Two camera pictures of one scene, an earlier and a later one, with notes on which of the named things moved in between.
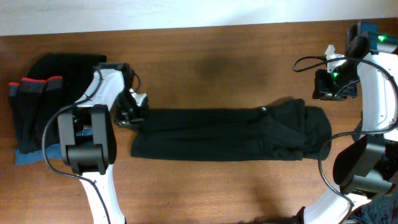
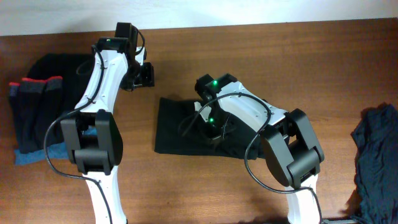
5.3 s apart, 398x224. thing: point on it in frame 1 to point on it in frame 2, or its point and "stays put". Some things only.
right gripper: [324, 91] to [217, 137]
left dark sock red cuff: [14, 88] stays put
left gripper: [125, 112] to [148, 76]
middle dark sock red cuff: [32, 98] stays put
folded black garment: [76, 70] stays put
